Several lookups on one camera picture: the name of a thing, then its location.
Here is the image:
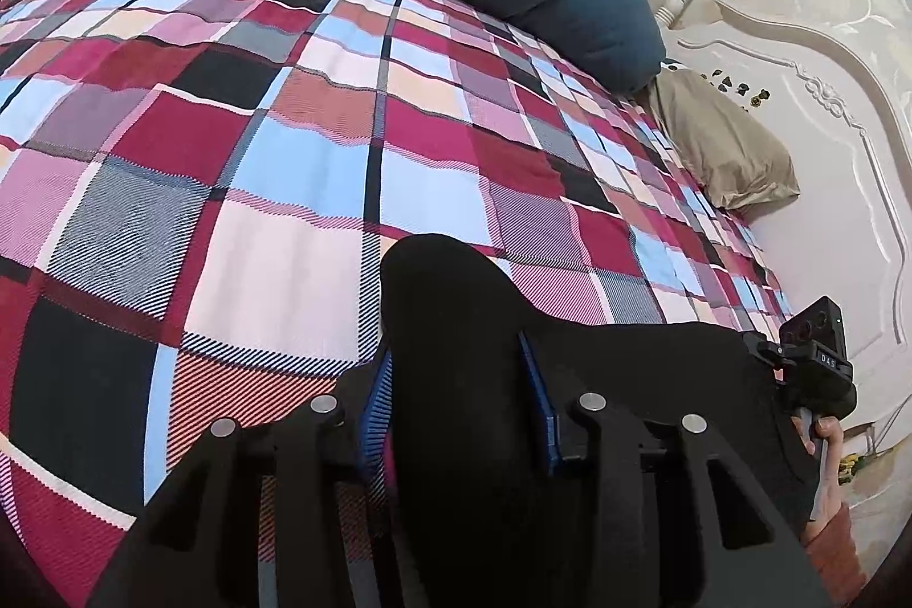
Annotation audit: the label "black pants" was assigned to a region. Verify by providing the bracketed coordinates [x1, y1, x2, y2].
[380, 235, 827, 606]

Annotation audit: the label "person's right hand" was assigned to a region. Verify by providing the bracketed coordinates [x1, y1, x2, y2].
[791, 417, 844, 545]

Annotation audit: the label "white ornate headboard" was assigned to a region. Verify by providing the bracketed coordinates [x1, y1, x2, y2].
[655, 0, 910, 449]

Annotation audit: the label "beige pillow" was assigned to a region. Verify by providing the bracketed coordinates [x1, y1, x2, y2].
[645, 65, 801, 211]

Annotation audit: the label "checkered pink red bedspread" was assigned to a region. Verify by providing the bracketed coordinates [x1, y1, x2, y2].
[2, 0, 788, 606]

